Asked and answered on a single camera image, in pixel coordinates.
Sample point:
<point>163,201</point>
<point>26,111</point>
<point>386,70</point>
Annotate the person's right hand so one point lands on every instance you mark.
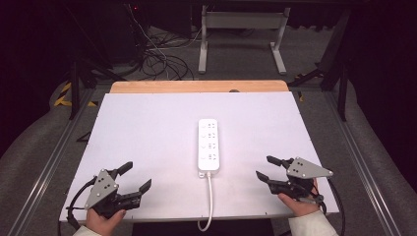
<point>301,209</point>

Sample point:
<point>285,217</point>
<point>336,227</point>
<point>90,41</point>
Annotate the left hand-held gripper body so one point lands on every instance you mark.
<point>103,188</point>

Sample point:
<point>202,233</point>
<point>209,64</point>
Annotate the white power strip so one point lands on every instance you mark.
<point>208,164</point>

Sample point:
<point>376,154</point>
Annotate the white board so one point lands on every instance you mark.
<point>157,141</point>

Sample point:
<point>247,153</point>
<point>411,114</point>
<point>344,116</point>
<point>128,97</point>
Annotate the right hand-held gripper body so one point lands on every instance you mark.
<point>305,170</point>

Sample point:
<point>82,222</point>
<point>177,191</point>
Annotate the grey metal stand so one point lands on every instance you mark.
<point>242,20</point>

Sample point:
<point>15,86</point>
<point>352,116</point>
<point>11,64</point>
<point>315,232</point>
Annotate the wooden desk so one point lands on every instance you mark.
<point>196,87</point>

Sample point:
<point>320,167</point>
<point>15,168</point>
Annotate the aluminium floor rail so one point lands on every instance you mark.
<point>364,167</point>
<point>49,167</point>

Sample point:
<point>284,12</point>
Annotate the yellow black hazard tape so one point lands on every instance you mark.
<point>64,95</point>

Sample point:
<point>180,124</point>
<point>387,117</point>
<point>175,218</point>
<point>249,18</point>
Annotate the black metal stand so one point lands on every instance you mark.
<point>342,82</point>
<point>75,85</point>

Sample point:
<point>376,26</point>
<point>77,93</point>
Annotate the person's left hand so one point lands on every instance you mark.
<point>101,224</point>

